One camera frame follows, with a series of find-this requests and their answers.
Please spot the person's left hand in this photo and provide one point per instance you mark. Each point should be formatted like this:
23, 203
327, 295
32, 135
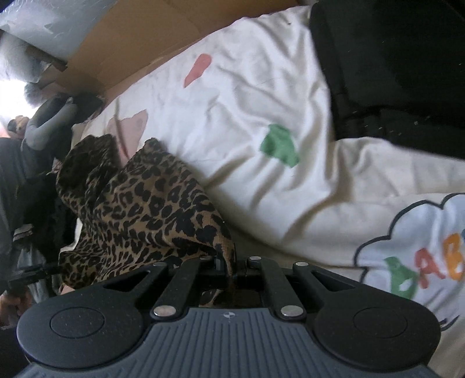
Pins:
16, 309

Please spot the brown cardboard sheet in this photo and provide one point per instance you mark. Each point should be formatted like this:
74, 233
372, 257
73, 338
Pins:
145, 32

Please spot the leopard print garment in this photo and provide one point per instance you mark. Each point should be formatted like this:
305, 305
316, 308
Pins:
145, 210

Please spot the dark clothes pile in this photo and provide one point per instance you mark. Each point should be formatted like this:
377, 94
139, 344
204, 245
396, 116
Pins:
29, 196

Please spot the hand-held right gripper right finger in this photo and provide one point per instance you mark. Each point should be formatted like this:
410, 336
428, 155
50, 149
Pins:
247, 268

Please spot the black garment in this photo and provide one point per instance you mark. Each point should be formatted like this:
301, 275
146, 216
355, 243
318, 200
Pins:
392, 72

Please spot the grey plastic sheet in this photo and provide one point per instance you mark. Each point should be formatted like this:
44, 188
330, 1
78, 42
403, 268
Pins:
54, 18

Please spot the white cartoon printed blanket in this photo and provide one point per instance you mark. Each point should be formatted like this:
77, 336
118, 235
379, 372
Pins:
261, 109

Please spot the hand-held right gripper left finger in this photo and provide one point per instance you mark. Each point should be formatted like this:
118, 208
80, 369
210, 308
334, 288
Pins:
218, 267

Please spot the grey garment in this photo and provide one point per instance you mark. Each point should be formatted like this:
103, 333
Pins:
47, 116

